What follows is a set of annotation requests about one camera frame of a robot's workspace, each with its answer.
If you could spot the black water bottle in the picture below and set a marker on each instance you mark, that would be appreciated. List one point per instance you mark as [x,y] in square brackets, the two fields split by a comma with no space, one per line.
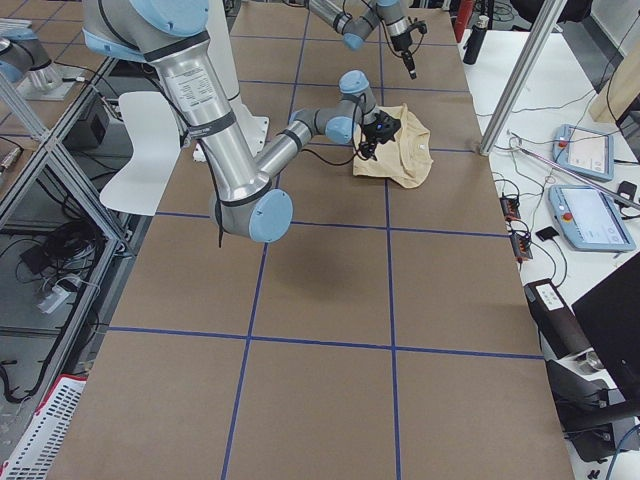
[475,40]

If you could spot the black power adapter box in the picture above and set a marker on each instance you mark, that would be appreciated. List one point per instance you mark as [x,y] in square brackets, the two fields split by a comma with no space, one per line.
[628,191]

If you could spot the aluminium frame post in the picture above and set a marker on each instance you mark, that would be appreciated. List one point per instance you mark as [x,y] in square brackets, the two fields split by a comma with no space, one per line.
[536,40]

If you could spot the near blue teach pendant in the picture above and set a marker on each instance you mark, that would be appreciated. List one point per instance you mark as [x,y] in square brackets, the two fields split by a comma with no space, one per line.
[588,219]

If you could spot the red cylinder bottle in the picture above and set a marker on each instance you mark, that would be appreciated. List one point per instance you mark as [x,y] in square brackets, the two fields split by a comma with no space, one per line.
[463,16]

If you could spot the blue teach pendant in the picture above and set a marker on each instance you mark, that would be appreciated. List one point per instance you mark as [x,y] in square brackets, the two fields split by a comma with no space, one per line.
[586,152]
[588,219]

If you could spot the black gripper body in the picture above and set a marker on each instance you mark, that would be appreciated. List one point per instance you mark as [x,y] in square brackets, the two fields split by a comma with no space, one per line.
[369,148]
[403,48]

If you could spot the white plastic chair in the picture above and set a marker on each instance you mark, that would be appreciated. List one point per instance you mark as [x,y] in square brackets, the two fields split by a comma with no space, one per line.
[138,187]

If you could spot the yellow long-sleeve printed shirt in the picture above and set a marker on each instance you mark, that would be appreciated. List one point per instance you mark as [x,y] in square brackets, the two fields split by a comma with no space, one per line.
[406,160]

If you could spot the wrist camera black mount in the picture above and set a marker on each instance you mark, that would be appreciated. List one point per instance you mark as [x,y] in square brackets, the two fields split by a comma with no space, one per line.
[419,25]
[384,127]

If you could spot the small black phone device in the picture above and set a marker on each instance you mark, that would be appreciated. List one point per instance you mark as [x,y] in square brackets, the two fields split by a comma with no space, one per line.
[547,234]

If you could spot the white perforated basket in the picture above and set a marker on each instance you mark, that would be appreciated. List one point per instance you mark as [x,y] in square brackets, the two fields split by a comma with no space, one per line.
[36,451]

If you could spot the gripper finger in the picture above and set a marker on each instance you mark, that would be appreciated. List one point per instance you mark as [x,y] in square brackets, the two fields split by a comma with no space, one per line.
[366,151]
[408,61]

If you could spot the far blue teach pendant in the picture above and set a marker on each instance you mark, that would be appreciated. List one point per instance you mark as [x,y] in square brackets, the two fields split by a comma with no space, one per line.
[586,152]

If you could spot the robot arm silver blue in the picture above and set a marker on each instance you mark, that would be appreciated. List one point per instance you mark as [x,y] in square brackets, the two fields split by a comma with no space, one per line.
[391,16]
[172,37]

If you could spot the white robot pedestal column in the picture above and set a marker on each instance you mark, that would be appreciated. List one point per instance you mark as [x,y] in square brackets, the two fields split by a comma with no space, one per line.
[254,128]

